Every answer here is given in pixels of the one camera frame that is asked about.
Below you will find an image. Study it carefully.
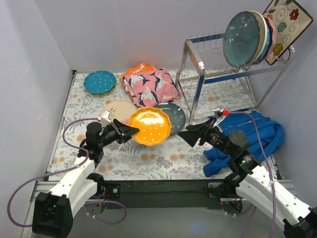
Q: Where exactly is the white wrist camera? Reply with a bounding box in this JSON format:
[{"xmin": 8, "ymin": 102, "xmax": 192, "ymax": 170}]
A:
[
  {"xmin": 97, "ymin": 111, "xmax": 112, "ymax": 127},
  {"xmin": 213, "ymin": 108, "xmax": 229, "ymax": 121}
]

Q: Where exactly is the dark teal plate in rack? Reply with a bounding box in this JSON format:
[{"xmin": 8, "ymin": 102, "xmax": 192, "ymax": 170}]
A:
[{"xmin": 222, "ymin": 11, "xmax": 260, "ymax": 67}]

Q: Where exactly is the dark teal plate on table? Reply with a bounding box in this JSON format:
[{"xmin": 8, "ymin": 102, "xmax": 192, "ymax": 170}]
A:
[{"xmin": 154, "ymin": 103, "xmax": 186, "ymax": 136}]

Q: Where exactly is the light blue plate in rack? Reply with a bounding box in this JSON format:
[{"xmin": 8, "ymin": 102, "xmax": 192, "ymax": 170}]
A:
[{"xmin": 257, "ymin": 27, "xmax": 270, "ymax": 62}]

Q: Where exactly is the pink bird print cloth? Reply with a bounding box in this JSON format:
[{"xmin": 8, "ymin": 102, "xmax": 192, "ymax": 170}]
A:
[{"xmin": 122, "ymin": 68, "xmax": 181, "ymax": 108}]

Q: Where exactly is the cream and pink plate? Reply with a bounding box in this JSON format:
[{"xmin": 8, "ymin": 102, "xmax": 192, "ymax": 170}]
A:
[{"xmin": 104, "ymin": 100, "xmax": 137, "ymax": 124}]

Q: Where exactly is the green polka dot plate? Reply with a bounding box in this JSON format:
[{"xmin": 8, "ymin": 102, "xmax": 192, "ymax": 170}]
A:
[{"xmin": 89, "ymin": 86, "xmax": 116, "ymax": 97}]

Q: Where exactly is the blue cloth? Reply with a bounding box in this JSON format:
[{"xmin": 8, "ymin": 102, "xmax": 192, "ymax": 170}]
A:
[{"xmin": 203, "ymin": 112, "xmax": 284, "ymax": 177}]

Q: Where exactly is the cream rimmed plate in rack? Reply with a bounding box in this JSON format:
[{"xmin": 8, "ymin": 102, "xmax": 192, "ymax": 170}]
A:
[{"xmin": 249, "ymin": 11, "xmax": 269, "ymax": 65}]

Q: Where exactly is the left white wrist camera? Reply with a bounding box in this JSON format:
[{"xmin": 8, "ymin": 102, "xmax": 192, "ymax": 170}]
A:
[{"xmin": 97, "ymin": 111, "xmax": 112, "ymax": 127}]

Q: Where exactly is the orange cloth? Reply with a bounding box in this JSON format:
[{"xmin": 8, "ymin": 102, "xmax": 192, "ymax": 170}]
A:
[{"xmin": 120, "ymin": 63, "xmax": 156, "ymax": 80}]

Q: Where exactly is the yellow polka dot plate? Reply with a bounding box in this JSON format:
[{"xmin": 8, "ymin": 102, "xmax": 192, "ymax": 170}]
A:
[{"xmin": 128, "ymin": 107, "xmax": 172, "ymax": 146}]

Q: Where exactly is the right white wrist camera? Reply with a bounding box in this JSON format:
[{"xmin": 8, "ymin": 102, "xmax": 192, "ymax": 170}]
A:
[{"xmin": 213, "ymin": 108, "xmax": 229, "ymax": 121}]

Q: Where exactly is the blue polka dot plate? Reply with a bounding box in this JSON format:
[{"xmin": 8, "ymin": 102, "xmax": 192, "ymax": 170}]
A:
[{"xmin": 83, "ymin": 70, "xmax": 116, "ymax": 94}]

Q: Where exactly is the steel dish rack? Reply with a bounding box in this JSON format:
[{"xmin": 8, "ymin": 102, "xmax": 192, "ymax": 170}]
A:
[{"xmin": 175, "ymin": 33, "xmax": 295, "ymax": 124}]

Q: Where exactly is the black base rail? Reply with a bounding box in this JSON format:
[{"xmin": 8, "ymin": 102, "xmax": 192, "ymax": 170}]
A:
[{"xmin": 84, "ymin": 178, "xmax": 248, "ymax": 210}]

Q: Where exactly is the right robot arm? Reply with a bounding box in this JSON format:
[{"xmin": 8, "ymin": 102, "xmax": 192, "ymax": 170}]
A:
[{"xmin": 178, "ymin": 119, "xmax": 317, "ymax": 238}]

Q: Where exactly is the square floral plate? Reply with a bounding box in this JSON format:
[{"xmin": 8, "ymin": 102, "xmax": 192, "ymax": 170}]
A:
[{"xmin": 263, "ymin": 0, "xmax": 314, "ymax": 65}]

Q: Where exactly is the pink plate in rack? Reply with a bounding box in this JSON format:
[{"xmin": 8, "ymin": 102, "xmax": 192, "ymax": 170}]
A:
[{"xmin": 264, "ymin": 16, "xmax": 277, "ymax": 59}]

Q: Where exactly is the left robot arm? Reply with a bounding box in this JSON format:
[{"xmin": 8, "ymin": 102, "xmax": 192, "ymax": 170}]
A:
[{"xmin": 32, "ymin": 119, "xmax": 139, "ymax": 238}]

